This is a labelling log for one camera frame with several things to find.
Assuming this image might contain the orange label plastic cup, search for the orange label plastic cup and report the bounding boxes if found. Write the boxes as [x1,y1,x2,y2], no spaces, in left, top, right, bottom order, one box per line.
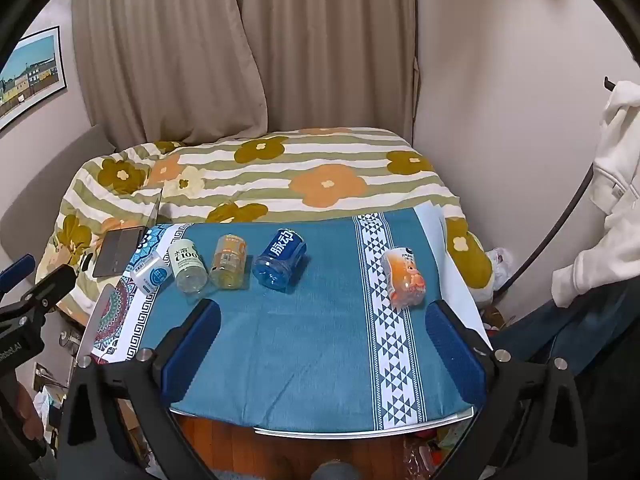
[381,246,427,311]

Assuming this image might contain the clear plastic packaging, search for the clear plastic packaging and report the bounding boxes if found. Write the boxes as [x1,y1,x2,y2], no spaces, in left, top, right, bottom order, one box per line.
[402,425,468,478]

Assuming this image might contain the grey laptop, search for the grey laptop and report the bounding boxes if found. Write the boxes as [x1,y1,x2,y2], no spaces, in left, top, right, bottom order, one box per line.
[92,194,164,279]

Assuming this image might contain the framed wall picture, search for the framed wall picture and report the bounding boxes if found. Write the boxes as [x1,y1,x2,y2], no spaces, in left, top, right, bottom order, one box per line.
[0,25,68,134]

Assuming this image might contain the blue jeans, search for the blue jeans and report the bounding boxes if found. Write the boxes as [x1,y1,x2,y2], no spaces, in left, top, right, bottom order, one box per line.
[491,274,640,378]

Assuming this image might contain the yellow label plastic cup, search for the yellow label plastic cup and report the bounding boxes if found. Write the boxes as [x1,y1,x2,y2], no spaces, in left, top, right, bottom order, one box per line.
[208,233,248,291]

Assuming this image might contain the person's grey trouser leg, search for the person's grey trouser leg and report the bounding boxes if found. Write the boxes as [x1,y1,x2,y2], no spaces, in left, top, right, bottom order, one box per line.
[311,461,359,480]

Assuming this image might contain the black curved pole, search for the black curved pole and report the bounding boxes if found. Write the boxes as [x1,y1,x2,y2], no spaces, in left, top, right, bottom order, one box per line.
[492,164,597,293]

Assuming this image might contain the white green label plastic cup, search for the white green label plastic cup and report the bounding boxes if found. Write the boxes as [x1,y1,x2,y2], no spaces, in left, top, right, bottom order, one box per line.
[167,241,209,295]

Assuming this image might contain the beige curtain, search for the beige curtain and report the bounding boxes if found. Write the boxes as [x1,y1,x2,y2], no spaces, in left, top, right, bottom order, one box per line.
[229,0,420,137]
[71,0,269,145]

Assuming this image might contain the blue patterned tablecloth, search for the blue patterned tablecloth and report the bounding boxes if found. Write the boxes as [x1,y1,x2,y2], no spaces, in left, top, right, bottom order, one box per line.
[90,208,493,433]

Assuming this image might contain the white blue label plastic cup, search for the white blue label plastic cup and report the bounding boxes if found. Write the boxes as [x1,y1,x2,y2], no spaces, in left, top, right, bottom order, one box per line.
[130,254,174,297]

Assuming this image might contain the person's left hand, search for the person's left hand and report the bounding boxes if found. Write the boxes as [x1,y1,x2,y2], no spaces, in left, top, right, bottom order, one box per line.
[14,384,47,445]

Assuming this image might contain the floral striped blanket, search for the floral striped blanket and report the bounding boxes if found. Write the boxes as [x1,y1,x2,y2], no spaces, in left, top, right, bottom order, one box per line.
[35,127,496,322]

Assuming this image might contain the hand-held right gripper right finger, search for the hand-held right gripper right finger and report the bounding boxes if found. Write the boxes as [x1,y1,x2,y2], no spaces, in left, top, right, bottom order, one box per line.
[425,300,587,480]

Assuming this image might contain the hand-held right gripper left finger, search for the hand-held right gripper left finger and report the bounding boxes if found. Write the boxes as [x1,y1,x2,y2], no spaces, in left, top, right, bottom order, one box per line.
[56,299,222,480]

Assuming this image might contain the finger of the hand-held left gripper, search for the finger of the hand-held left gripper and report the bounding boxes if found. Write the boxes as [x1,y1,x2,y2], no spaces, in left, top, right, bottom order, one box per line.
[0,264,77,317]
[0,255,37,295]

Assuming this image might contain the white hoodie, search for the white hoodie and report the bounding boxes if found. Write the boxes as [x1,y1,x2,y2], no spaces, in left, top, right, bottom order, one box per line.
[551,80,640,309]

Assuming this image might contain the white plastic bag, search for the white plastic bag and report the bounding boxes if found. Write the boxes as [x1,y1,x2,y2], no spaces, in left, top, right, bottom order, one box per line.
[481,247,514,288]

